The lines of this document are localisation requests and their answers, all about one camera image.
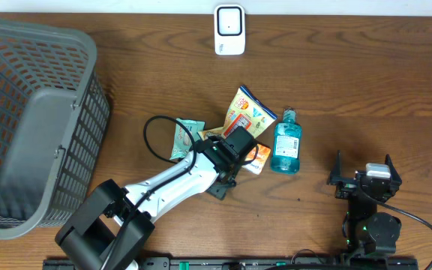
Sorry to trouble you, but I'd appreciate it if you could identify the grey plastic shopping basket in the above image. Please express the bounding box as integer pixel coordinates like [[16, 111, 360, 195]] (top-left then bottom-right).
[[0, 19, 110, 240]]

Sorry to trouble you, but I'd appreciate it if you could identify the black mounting rail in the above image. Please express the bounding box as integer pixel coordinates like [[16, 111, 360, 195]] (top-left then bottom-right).
[[43, 256, 419, 270]]

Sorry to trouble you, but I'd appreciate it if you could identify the white barcode scanner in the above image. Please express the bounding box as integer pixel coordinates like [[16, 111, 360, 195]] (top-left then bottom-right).
[[214, 4, 246, 56]]

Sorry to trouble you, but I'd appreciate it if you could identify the blue mouthwash bottle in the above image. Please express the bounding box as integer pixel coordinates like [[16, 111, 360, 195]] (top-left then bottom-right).
[[270, 107, 303, 175]]

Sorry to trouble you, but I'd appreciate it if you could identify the yellow snack bag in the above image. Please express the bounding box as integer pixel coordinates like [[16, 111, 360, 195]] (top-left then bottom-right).
[[198, 85, 278, 140]]

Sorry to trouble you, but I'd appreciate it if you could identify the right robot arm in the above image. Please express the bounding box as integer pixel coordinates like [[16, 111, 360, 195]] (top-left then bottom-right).
[[327, 152, 402, 264]]

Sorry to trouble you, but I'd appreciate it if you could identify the teal wet wipes pack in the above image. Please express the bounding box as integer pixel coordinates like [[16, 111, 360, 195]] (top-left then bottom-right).
[[170, 118, 206, 160]]

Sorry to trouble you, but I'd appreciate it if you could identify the orange snack packet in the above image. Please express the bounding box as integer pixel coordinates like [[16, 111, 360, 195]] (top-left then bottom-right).
[[243, 144, 271, 175]]

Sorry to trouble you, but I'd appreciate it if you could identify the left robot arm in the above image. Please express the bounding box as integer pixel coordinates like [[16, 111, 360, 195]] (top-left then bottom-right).
[[55, 127, 257, 269]]

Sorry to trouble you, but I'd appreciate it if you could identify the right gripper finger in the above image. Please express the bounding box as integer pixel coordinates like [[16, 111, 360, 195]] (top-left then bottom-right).
[[330, 150, 342, 179], [385, 154, 401, 182]]

